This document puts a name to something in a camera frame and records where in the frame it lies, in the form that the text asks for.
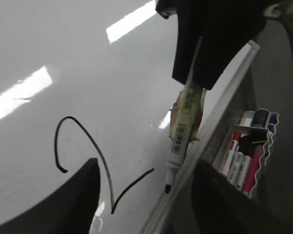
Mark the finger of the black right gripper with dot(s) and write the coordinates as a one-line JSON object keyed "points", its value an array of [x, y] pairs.
{"points": [[230, 24], [192, 16]]}

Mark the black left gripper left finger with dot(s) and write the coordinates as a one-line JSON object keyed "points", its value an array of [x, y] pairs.
{"points": [[69, 210]]}

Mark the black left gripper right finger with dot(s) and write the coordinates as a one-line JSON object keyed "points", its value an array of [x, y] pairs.
{"points": [[219, 208]]}

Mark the white black whiteboard marker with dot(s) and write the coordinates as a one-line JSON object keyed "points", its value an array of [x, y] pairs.
{"points": [[185, 119]]}

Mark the red capped marker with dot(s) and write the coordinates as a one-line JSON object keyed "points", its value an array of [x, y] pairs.
{"points": [[229, 156]]}

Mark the pink marker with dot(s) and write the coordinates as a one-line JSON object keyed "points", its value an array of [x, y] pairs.
{"points": [[254, 166]]}

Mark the white marker in tray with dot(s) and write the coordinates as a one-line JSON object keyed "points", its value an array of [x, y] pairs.
{"points": [[235, 167], [244, 167]]}

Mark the white plastic marker tray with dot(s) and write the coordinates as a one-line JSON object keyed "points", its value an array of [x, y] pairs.
{"points": [[244, 126]]}

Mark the black binder clip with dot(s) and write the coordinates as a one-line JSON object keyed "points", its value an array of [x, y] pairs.
{"points": [[248, 143]]}

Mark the white whiteboard with aluminium frame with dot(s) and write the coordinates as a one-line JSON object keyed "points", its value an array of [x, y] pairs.
{"points": [[79, 77]]}

